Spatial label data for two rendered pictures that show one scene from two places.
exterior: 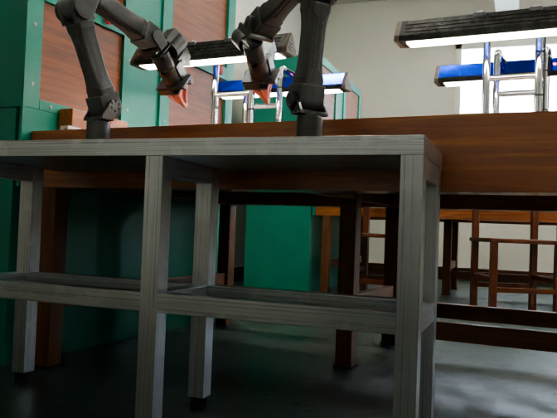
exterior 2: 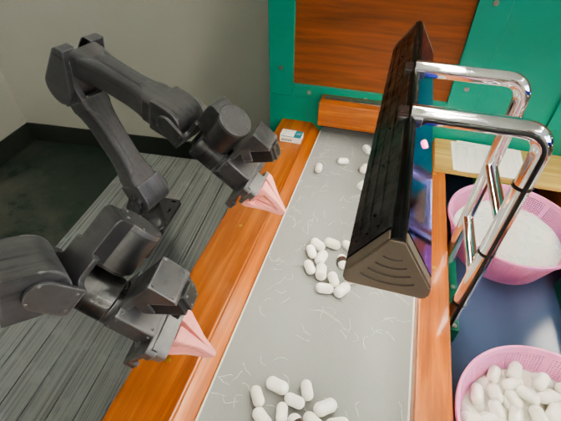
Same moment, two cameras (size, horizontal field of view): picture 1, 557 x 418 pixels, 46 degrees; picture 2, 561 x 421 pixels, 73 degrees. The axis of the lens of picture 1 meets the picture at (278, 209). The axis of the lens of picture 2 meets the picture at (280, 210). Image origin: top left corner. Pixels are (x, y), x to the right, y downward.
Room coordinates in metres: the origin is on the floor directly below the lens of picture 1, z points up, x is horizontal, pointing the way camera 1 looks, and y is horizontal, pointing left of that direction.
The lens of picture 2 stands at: (1.97, -0.22, 1.34)
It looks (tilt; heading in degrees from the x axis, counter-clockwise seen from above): 42 degrees down; 81
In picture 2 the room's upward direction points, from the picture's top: straight up
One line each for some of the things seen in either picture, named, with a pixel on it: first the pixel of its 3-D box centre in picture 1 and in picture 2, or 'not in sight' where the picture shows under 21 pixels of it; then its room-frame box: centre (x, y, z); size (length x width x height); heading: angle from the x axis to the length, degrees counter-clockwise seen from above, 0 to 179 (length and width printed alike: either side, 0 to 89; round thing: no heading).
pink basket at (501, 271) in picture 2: not in sight; (504, 235); (2.56, 0.29, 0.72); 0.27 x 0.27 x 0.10
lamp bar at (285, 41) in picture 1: (210, 51); (407, 109); (2.24, 0.26, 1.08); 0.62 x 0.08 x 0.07; 65
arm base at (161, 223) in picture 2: (98, 135); (149, 215); (1.76, 0.50, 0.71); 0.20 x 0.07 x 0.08; 70
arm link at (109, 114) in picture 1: (101, 112); (147, 195); (1.77, 0.49, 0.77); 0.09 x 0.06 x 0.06; 52
